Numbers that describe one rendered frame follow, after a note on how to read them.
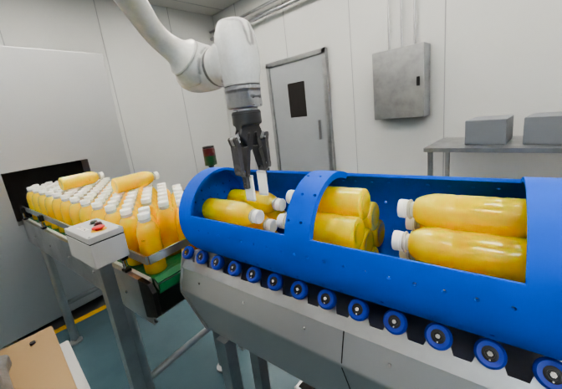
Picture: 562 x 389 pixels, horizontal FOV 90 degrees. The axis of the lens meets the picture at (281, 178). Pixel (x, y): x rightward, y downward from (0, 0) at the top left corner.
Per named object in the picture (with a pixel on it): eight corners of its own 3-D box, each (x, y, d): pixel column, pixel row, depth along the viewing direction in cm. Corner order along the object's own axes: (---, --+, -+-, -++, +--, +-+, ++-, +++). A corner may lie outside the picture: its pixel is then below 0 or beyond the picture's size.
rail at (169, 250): (150, 264, 93) (148, 256, 92) (149, 264, 94) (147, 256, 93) (237, 220, 124) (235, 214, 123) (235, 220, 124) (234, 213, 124)
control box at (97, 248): (96, 270, 83) (86, 238, 81) (72, 256, 95) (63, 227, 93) (130, 254, 91) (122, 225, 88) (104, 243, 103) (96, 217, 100)
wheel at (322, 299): (335, 290, 63) (339, 291, 65) (318, 285, 66) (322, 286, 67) (331, 312, 62) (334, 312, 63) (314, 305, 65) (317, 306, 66)
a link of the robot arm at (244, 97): (268, 84, 72) (270, 107, 73) (242, 89, 77) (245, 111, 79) (242, 83, 65) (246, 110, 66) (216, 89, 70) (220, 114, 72)
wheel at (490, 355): (508, 344, 45) (507, 343, 47) (474, 333, 48) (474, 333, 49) (507, 376, 44) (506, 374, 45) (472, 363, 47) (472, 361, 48)
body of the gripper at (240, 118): (244, 109, 67) (250, 148, 69) (267, 107, 73) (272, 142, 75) (222, 112, 71) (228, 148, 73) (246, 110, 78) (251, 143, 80)
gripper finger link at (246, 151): (253, 133, 72) (249, 132, 71) (252, 176, 72) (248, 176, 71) (242, 134, 75) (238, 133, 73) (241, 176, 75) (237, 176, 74)
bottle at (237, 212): (212, 223, 91) (256, 232, 80) (198, 213, 87) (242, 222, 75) (222, 204, 94) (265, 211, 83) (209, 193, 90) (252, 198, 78)
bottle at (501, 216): (531, 196, 45) (407, 189, 56) (530, 241, 44) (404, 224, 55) (527, 202, 51) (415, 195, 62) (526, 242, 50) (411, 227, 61)
